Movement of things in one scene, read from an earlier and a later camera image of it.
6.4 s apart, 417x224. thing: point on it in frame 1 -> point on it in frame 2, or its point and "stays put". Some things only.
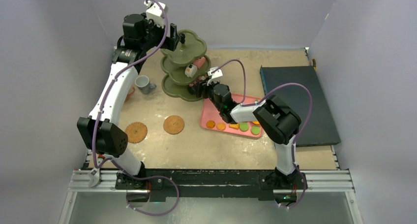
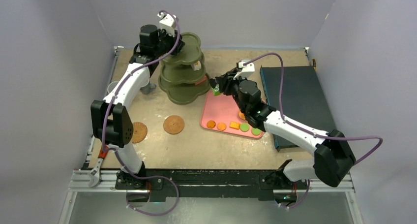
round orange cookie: (221, 126) stays put
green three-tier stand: (190, 47) stays put
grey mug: (142, 82) stays put
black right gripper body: (202, 88) -> (227, 82)
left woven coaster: (136, 132) stays put
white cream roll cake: (191, 71) -> (197, 65)
